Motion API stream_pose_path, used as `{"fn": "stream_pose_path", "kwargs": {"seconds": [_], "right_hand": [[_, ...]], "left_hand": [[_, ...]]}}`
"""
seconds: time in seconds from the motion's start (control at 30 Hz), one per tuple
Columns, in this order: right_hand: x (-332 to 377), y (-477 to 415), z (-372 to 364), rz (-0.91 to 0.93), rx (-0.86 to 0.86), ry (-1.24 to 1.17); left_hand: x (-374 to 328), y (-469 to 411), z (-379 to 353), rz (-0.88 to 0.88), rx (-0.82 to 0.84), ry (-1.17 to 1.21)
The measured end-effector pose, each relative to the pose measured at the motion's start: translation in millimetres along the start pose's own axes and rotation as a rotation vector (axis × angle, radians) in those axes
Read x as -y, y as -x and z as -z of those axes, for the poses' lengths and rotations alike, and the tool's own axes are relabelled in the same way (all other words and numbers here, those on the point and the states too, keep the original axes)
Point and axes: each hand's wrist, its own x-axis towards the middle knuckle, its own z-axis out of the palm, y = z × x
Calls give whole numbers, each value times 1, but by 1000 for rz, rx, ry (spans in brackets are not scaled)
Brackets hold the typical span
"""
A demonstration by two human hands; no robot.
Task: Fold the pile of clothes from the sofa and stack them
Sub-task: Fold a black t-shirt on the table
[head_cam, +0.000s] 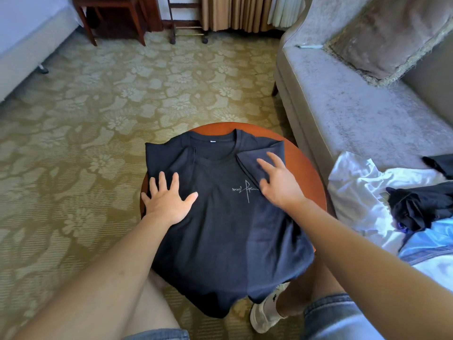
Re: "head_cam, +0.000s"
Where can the light blue gradient splatter T-shirt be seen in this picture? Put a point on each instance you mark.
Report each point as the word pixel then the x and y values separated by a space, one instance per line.
pixel 432 244

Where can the small white flat object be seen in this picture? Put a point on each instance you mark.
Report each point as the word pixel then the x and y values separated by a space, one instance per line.
pixel 309 46

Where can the dark wooden wall panel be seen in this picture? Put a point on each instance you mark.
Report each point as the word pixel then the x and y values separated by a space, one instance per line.
pixel 150 10

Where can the person's right leg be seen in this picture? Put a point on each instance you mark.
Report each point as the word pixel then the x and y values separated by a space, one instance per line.
pixel 311 286

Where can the person's right forearm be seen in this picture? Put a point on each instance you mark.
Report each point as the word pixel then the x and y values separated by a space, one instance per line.
pixel 382 272

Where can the person's left hand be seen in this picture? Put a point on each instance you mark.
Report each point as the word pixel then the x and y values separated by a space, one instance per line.
pixel 166 201

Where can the brown fringed cushion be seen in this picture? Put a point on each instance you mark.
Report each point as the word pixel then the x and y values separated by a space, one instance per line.
pixel 389 35

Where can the person's right hand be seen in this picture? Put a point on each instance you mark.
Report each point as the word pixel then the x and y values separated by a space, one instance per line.
pixel 279 184

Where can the grey velvet chaise sofa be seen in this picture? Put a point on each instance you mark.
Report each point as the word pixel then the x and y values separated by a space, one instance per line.
pixel 340 102

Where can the dark wooden nightstand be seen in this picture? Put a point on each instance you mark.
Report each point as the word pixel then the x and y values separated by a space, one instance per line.
pixel 106 2

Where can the white sheer curtain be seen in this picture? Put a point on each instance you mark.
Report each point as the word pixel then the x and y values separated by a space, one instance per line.
pixel 285 9

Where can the beige curtain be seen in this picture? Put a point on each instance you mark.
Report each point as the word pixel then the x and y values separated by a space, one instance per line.
pixel 237 10

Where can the dark navy T-shirt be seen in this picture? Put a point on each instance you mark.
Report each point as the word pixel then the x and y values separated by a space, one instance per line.
pixel 219 251

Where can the person's left forearm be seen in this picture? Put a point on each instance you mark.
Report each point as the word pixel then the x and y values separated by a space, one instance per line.
pixel 92 286

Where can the white sneaker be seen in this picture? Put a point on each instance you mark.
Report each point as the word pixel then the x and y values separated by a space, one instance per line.
pixel 265 311

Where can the round wooden table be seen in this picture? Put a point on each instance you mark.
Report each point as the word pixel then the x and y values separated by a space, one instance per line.
pixel 301 163

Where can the white bed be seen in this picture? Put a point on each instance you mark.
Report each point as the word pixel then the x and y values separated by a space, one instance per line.
pixel 25 31

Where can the blue denim shorts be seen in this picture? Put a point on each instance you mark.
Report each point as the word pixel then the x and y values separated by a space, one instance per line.
pixel 340 318

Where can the black valet stand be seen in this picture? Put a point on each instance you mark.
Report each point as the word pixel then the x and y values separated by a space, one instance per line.
pixel 185 24

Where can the pile of clothes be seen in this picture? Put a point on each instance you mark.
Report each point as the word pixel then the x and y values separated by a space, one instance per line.
pixel 361 194

